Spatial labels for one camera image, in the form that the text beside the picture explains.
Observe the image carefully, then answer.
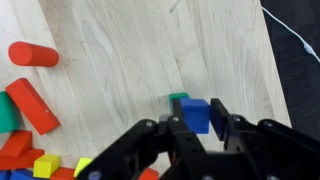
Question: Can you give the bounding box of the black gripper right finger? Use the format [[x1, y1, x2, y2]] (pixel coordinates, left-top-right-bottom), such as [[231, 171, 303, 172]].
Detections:
[[210, 98, 258, 151]]

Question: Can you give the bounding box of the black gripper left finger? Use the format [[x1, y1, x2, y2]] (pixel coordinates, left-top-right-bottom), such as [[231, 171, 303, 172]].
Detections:
[[166, 98, 208, 158]]

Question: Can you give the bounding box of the blue wooden cube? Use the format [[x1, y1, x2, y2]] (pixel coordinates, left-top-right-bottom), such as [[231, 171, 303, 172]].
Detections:
[[179, 97, 211, 135]]

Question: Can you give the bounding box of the teal cylinder block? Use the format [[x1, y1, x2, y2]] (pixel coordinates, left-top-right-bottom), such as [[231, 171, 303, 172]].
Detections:
[[168, 92, 190, 101]]

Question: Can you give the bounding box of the small yellow wooden block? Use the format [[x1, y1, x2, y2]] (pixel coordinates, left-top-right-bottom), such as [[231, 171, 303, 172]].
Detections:
[[73, 157, 94, 178]]

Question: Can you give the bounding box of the blue wooden block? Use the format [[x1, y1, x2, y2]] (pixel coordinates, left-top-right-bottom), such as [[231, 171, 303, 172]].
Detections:
[[0, 169, 36, 180]]

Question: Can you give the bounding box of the yellow wooden cube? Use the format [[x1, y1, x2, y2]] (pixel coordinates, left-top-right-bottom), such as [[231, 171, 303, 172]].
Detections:
[[32, 153, 62, 179]]

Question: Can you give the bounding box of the red wooden cylinder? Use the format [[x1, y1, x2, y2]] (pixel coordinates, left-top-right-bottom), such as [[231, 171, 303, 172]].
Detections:
[[8, 41, 60, 68]]

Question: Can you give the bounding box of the green wooden cylinder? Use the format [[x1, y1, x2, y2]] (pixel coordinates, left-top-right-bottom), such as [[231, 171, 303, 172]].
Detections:
[[0, 91, 20, 134]]

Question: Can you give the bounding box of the white cable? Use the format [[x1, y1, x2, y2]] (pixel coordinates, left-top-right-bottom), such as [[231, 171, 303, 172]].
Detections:
[[261, 6, 320, 64]]

